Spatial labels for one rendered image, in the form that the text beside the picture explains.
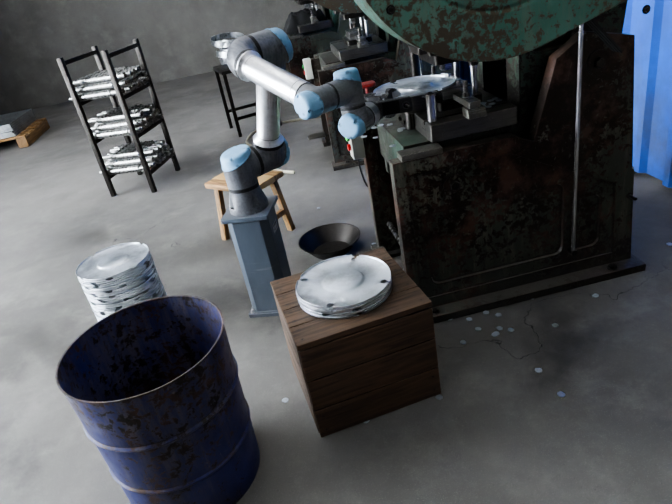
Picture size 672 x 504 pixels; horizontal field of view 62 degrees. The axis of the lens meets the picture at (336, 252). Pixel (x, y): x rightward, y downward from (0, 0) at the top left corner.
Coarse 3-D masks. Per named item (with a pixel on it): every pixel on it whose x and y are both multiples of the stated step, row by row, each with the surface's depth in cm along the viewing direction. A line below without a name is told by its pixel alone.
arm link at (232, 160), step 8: (224, 152) 205; (232, 152) 202; (240, 152) 200; (248, 152) 201; (256, 152) 204; (224, 160) 200; (232, 160) 199; (240, 160) 199; (248, 160) 201; (256, 160) 204; (224, 168) 202; (232, 168) 200; (240, 168) 200; (248, 168) 202; (256, 168) 204; (232, 176) 201; (240, 176) 201; (248, 176) 203; (256, 176) 207; (232, 184) 203; (240, 184) 203; (248, 184) 204
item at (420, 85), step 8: (400, 80) 209; (408, 80) 207; (416, 80) 205; (424, 80) 202; (432, 80) 200; (440, 80) 198; (448, 80) 195; (376, 88) 202; (384, 88) 202; (400, 88) 195; (408, 88) 193; (416, 88) 191; (424, 88) 191; (432, 88) 189; (440, 88) 187; (400, 96) 185
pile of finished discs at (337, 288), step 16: (352, 256) 179; (368, 256) 177; (304, 272) 175; (320, 272) 174; (336, 272) 171; (352, 272) 169; (368, 272) 169; (384, 272) 167; (304, 288) 167; (320, 288) 166; (336, 288) 163; (352, 288) 162; (368, 288) 161; (384, 288) 159; (304, 304) 161; (320, 304) 158; (336, 304) 157; (352, 304) 154; (368, 304) 156
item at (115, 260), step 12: (96, 252) 234; (108, 252) 233; (120, 252) 231; (132, 252) 229; (144, 252) 227; (84, 264) 227; (96, 264) 225; (108, 264) 221; (120, 264) 220; (132, 264) 219; (84, 276) 217; (96, 276) 215; (108, 276) 213
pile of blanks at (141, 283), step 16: (128, 272) 215; (144, 272) 221; (96, 288) 216; (112, 288) 214; (128, 288) 217; (144, 288) 222; (160, 288) 232; (96, 304) 221; (112, 304) 217; (128, 304) 219
